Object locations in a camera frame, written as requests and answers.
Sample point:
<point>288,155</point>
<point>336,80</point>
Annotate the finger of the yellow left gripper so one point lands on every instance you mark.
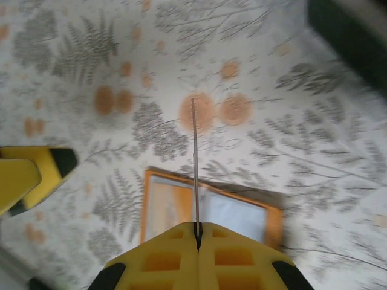
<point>16,184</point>
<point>48,163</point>

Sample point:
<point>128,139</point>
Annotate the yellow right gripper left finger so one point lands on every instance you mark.
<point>163,266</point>

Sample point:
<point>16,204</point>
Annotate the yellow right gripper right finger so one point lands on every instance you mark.
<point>236,266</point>

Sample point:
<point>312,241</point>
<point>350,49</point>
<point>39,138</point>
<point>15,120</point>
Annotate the orange leather card holder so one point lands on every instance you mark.
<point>169,205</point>

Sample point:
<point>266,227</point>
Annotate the thin credit card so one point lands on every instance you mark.
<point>195,166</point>

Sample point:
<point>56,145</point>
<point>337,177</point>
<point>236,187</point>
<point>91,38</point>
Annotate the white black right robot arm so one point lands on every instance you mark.
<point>356,36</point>

